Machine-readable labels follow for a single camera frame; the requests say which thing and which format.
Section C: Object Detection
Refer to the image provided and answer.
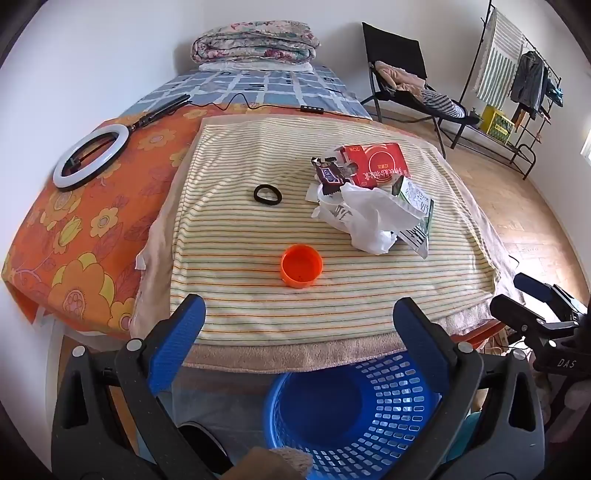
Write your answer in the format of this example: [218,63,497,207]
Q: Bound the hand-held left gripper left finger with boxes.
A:
[51,294,232,480]

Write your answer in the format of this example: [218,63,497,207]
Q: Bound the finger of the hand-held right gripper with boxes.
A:
[489,295,583,372]
[513,272,589,324]

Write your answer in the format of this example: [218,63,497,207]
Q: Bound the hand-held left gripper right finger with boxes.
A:
[388,296,546,480]

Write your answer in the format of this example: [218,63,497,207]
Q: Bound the blue plastic basket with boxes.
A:
[263,351,444,480]

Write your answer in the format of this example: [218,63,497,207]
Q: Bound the white plastic bag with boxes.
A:
[305,145,419,256]

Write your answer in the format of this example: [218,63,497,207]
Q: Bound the green and white packet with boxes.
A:
[390,176,435,259]

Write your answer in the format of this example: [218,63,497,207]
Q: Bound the orange plastic cap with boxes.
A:
[281,244,324,290]

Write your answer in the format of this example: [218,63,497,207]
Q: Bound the black hair tie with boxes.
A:
[253,184,283,207]

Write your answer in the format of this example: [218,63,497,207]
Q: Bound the red cardboard box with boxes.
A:
[335,142,411,190]

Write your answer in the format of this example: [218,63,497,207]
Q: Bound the brown chocolate bar wrapper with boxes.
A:
[311,156,356,197]

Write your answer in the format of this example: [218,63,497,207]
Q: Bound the person's left hand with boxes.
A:
[245,445,315,480]

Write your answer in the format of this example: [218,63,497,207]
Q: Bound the striped yellow blanket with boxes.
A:
[168,115,502,347]

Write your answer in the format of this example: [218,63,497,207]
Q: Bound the beige towel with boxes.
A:
[129,117,520,374]

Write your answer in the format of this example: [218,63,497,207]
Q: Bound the black clothes rack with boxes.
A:
[459,0,566,181]

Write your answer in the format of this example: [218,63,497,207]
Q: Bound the yellow crate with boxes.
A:
[480,105,515,139]

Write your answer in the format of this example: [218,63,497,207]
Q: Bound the striped garment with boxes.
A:
[418,89,467,121]

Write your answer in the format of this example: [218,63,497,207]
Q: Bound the dark grey jacket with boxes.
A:
[509,51,550,121]

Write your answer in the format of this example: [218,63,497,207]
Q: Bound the green striped hanging towel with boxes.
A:
[475,8,527,104]

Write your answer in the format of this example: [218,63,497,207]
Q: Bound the beige clothes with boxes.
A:
[374,60,428,100]

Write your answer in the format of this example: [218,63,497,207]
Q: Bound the blue checked bedsheet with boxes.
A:
[121,64,372,121]

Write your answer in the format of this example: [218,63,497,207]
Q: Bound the black folding chair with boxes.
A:
[360,21,483,160]

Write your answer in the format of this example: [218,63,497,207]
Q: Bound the folded floral quilt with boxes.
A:
[191,23,321,65]

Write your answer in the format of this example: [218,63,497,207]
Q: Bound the white ring light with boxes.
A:
[52,124,131,192]

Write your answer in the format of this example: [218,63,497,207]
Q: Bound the black cable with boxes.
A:
[182,93,305,112]

